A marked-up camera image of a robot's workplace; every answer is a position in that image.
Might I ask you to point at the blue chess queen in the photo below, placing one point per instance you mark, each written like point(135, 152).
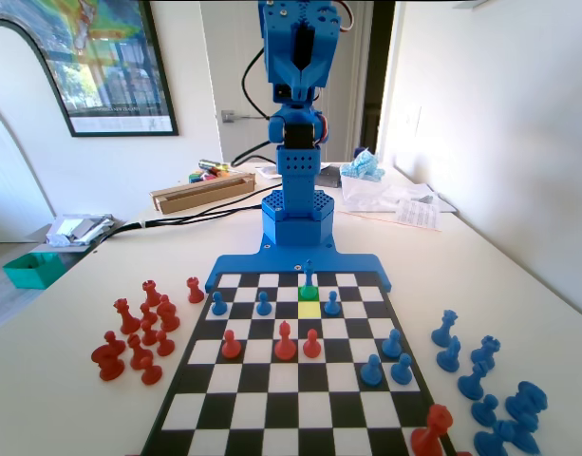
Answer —
point(444, 330)

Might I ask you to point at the blue chess king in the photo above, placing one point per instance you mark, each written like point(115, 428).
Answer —
point(309, 274)

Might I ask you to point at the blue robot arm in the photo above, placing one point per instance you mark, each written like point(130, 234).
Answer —
point(297, 171)

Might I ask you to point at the white plastic bag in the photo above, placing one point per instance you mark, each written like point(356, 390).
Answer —
point(390, 192)

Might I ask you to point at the red chess bishop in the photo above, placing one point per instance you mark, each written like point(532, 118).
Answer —
point(285, 344)
point(138, 354)

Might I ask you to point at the white door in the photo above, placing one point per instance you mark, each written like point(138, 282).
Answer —
point(224, 57)

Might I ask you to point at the blue chess bishop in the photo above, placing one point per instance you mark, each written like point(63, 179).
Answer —
point(472, 384)

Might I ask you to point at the black framed poster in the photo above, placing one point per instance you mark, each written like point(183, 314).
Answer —
point(110, 57)

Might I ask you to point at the coloured marker set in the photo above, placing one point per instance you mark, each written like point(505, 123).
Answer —
point(205, 177)

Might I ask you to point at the long cardboard box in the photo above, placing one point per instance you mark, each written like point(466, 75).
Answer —
point(200, 197)

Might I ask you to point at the blue chess pawn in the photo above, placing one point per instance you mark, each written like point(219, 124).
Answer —
point(264, 306)
point(402, 372)
point(332, 306)
point(391, 346)
point(484, 412)
point(371, 373)
point(219, 306)

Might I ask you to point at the blue white foam wrap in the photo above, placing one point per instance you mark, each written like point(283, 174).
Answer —
point(364, 166)

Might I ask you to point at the printed paper leaflet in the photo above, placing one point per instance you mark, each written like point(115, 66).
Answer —
point(418, 214)

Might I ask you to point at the blue base plate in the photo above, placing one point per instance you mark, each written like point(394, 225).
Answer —
point(252, 266)

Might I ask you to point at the blue gripper with gears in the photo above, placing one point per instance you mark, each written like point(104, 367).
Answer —
point(300, 76)

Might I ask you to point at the thin orange stick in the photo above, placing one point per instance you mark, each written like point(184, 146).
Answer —
point(366, 217)

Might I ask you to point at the red chess queen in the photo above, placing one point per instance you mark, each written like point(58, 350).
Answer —
point(125, 318)

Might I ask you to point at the white paper sheet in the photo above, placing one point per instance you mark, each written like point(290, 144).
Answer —
point(267, 172)

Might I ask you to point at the white arched panel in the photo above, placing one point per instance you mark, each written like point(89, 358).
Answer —
point(15, 71)

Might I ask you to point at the pile of white papers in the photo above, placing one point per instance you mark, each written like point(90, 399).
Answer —
point(77, 228)

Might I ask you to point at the grey box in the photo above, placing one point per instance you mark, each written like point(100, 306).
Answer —
point(329, 176)

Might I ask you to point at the green plastic bin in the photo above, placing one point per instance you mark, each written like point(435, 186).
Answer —
point(34, 271)

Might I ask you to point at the black and white chessboard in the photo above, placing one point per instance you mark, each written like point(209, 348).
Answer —
point(295, 394)

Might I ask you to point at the red piece front edge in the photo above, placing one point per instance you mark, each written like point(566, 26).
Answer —
point(430, 432)

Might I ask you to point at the red chess pawn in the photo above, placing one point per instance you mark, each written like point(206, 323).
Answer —
point(148, 313)
point(149, 335)
point(231, 347)
point(151, 373)
point(312, 346)
point(164, 345)

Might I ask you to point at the red base plate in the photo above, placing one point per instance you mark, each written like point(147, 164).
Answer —
point(463, 453)

